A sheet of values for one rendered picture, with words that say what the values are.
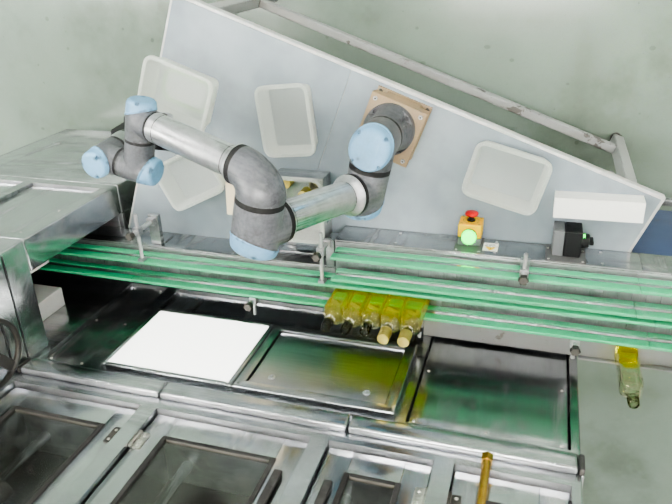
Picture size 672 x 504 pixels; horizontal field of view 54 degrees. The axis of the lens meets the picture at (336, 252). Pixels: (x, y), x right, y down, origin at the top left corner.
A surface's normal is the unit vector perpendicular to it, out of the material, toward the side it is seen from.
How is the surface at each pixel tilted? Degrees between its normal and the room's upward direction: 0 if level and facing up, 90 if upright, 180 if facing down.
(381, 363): 90
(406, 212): 0
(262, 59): 0
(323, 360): 90
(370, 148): 8
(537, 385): 90
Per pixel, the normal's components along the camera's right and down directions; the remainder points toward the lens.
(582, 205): -0.29, 0.42
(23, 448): -0.03, -0.90
